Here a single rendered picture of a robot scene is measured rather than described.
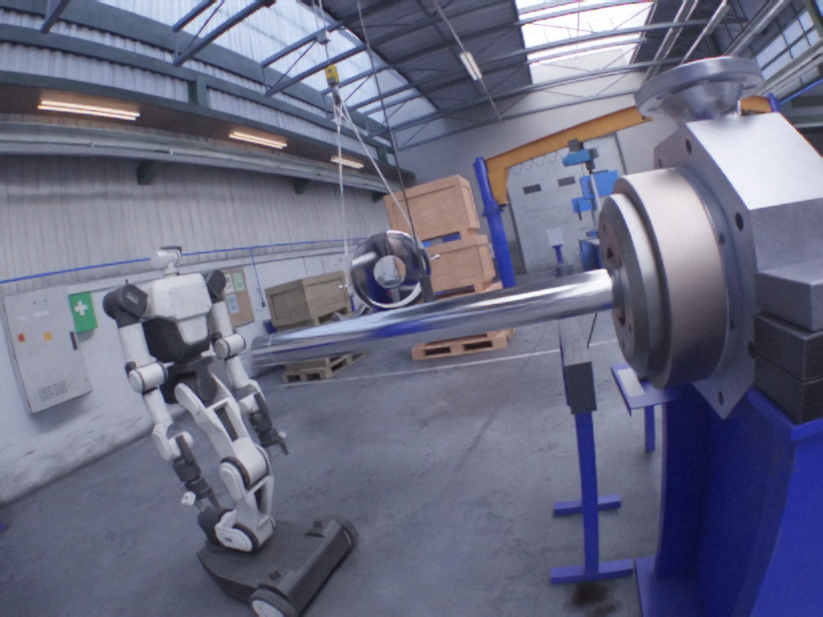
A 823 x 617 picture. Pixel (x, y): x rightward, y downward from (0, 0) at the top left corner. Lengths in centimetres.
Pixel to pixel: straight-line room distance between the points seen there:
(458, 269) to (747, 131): 436
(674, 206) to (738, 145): 14
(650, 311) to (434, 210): 444
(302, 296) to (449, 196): 225
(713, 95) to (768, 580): 72
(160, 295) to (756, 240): 155
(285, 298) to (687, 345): 525
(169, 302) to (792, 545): 166
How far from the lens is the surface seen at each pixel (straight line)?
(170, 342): 153
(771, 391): 54
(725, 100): 77
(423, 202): 497
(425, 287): 153
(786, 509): 58
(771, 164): 64
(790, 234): 58
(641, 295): 59
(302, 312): 541
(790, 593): 73
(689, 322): 59
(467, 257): 479
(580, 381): 107
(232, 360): 174
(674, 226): 59
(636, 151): 1443
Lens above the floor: 120
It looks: 6 degrees down
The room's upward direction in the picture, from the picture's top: 13 degrees counter-clockwise
